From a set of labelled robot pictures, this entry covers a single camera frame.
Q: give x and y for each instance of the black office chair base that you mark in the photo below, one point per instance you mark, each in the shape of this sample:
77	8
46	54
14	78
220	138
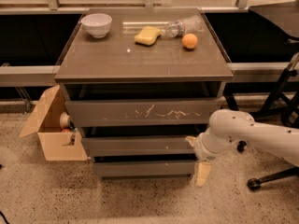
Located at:
282	141

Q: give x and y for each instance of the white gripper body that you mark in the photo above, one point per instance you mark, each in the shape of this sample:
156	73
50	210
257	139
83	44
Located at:
200	148

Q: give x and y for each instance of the open cardboard box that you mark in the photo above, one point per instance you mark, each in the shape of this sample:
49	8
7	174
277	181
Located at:
57	144

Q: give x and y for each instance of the clear plastic bottle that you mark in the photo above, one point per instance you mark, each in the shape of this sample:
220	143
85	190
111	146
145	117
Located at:
181	27

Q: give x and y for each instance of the grey drawer cabinet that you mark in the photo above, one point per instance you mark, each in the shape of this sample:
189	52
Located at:
115	67

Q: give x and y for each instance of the white ceramic bowl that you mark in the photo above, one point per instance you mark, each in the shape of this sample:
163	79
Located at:
97	25

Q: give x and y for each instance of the grey bottom drawer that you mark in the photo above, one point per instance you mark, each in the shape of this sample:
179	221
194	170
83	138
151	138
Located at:
144	169

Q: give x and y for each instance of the yellow sponge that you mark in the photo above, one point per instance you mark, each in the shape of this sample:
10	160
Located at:
148	35

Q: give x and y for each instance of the grey drawer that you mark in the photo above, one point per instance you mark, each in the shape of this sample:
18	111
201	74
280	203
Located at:
144	169
126	146
141	112

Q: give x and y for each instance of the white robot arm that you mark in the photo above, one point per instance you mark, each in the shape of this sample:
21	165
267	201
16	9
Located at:
228	127

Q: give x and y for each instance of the white bottle in box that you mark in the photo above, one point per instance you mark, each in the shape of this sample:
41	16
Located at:
64	120

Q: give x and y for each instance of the grey top drawer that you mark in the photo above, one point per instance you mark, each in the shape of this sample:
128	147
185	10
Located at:
141	112

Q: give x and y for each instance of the orange fruit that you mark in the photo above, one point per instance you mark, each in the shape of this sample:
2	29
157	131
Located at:
189	41

